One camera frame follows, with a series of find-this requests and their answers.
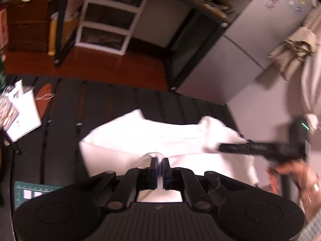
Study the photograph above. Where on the yellow paper bag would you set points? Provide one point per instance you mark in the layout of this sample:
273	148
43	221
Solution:
54	35

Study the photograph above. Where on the red box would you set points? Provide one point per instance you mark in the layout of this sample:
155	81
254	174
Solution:
3	27

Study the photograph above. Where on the brown wooden drawer cabinet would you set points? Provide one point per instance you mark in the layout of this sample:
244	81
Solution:
27	27

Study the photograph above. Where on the black-framed wooden desk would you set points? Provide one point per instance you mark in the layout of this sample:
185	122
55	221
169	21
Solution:
200	30

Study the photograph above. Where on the white plastic drawer unit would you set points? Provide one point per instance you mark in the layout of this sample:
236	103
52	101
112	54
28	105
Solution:
107	15

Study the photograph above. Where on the person's right hand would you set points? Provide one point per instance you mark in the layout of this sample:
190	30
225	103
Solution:
301	173

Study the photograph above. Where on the white paper cards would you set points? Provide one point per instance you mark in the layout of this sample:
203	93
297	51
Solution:
23	115

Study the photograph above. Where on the silver refrigerator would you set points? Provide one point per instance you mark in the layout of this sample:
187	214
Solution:
225	67

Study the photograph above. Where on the person's right forearm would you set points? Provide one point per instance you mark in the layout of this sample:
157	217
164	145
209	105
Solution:
313	221

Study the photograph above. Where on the green cutting mat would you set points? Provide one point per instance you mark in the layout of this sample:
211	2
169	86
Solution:
22	189

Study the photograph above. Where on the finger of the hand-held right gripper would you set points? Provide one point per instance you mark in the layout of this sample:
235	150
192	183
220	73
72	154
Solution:
238	147

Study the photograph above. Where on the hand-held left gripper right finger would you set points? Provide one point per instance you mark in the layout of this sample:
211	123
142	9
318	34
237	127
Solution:
164	175

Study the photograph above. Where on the white shirt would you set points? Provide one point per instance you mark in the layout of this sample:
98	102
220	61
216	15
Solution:
150	135

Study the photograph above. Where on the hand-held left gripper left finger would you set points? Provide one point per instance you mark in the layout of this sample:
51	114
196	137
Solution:
156	175

